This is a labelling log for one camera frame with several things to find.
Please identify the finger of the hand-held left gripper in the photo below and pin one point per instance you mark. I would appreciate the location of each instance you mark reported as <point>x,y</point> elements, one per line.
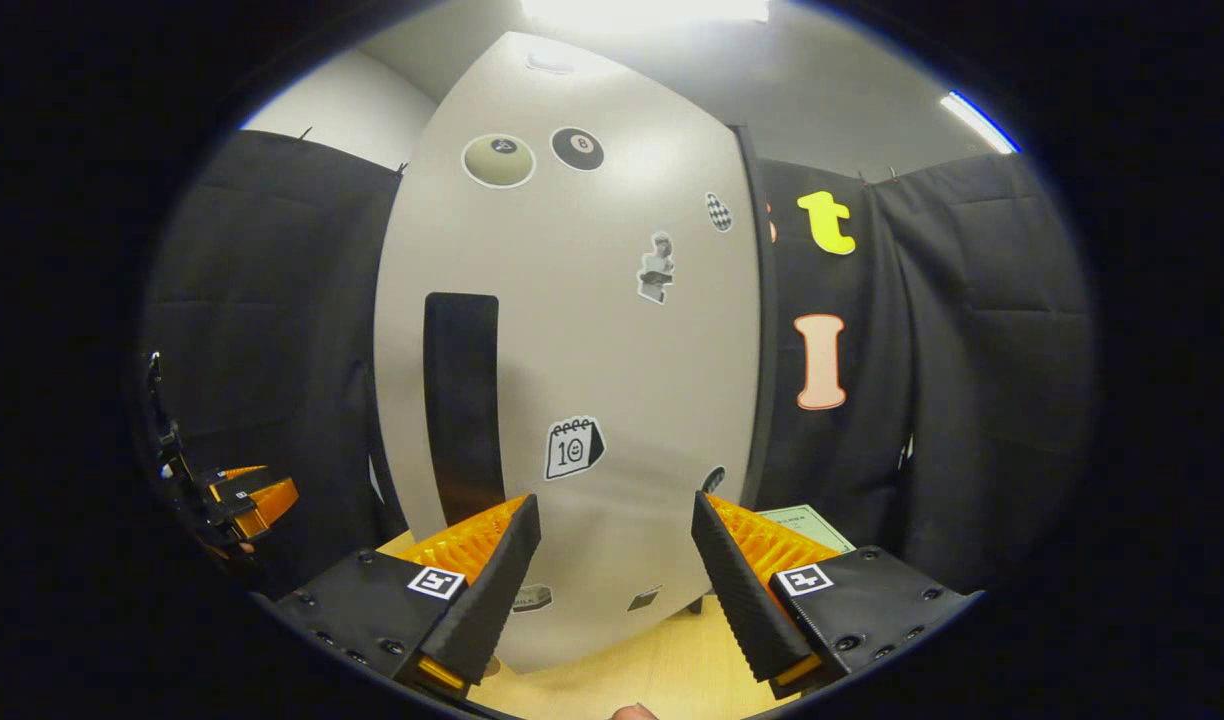
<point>272,505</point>
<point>244,473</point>

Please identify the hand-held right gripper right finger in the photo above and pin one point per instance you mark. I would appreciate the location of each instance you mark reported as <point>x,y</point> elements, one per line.
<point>742,600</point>

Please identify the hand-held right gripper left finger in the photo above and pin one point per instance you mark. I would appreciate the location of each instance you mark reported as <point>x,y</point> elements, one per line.
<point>492,600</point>

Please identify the grey cabinet door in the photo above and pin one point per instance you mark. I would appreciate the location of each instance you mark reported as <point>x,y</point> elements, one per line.
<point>592,330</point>

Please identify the green cover book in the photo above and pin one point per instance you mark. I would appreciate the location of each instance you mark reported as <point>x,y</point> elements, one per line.
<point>812,522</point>

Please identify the black backdrop cloth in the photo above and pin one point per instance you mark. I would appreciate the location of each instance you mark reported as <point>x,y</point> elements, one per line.
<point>972,350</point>

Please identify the ceiling light panel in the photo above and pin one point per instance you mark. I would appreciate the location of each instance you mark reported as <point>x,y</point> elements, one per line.
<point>642,10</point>
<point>977,122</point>

